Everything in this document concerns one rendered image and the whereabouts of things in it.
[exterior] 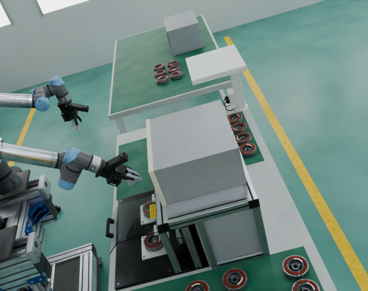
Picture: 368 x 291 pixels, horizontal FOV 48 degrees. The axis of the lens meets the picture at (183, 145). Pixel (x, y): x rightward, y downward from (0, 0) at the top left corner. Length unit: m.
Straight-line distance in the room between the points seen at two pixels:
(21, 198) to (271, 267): 1.49
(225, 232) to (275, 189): 0.55
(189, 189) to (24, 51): 5.33
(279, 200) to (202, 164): 0.66
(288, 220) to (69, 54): 5.18
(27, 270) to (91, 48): 4.80
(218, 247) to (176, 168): 0.44
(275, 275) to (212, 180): 0.51
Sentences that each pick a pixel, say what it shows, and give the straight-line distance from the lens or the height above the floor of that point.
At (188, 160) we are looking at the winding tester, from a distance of 1.71.
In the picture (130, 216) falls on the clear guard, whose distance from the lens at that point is 1.94.
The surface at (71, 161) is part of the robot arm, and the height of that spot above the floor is 1.40.
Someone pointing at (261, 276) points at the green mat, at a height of 0.75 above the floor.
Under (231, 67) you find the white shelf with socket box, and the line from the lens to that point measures 2.61.
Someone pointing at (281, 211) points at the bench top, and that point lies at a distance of 2.20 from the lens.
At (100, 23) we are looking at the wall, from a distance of 6.51.
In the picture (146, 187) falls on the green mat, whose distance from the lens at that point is 2.57.
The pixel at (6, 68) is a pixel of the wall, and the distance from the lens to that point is 7.03.
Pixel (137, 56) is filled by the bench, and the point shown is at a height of 0.75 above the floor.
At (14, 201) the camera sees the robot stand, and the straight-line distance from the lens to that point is 2.64.
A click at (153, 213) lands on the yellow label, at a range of 1.90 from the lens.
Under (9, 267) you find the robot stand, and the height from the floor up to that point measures 0.93.
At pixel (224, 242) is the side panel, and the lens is 1.91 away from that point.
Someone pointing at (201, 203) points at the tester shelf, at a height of 1.11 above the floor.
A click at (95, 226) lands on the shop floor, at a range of 3.66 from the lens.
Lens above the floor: 2.33
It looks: 34 degrees down
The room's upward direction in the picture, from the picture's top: 18 degrees counter-clockwise
